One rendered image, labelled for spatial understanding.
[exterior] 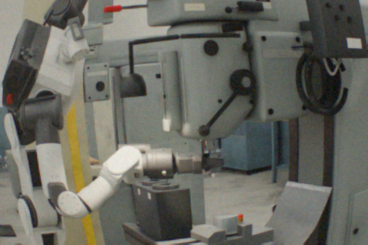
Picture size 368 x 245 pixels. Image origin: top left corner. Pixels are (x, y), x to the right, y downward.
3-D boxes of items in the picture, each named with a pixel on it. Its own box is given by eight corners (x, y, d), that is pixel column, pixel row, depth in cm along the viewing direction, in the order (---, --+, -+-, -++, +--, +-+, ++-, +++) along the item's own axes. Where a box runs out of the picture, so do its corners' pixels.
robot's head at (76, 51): (65, 67, 188) (76, 49, 182) (57, 42, 192) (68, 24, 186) (80, 65, 192) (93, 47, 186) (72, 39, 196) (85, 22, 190)
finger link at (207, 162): (223, 167, 186) (201, 169, 186) (223, 156, 186) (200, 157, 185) (224, 167, 184) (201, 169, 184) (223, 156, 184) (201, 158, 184)
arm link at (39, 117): (27, 145, 175) (23, 100, 177) (31, 149, 184) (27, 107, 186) (59, 142, 176) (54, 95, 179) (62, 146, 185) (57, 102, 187)
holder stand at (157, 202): (161, 241, 209) (154, 188, 207) (139, 228, 229) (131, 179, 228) (193, 236, 213) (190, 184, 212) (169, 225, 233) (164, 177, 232)
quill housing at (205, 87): (196, 143, 174) (187, 19, 173) (166, 138, 193) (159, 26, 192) (259, 133, 182) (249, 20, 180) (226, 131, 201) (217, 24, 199)
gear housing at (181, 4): (178, 19, 170) (176, -14, 169) (145, 28, 192) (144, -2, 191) (282, 21, 183) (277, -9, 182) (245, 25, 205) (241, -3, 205)
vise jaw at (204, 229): (208, 244, 174) (208, 233, 174) (190, 237, 185) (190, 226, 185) (226, 240, 176) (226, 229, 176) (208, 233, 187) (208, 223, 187)
